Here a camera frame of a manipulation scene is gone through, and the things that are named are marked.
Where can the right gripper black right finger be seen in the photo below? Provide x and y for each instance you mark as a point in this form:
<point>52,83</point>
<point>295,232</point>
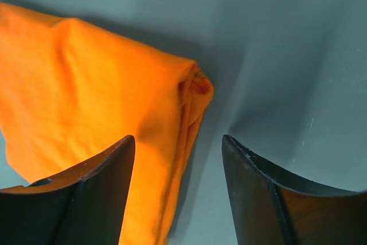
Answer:
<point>271,205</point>

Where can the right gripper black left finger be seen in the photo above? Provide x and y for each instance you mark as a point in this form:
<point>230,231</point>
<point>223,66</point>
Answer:
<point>83,204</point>

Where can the orange t shirt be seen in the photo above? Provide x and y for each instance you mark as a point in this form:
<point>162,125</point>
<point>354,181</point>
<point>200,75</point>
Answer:
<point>70,89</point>

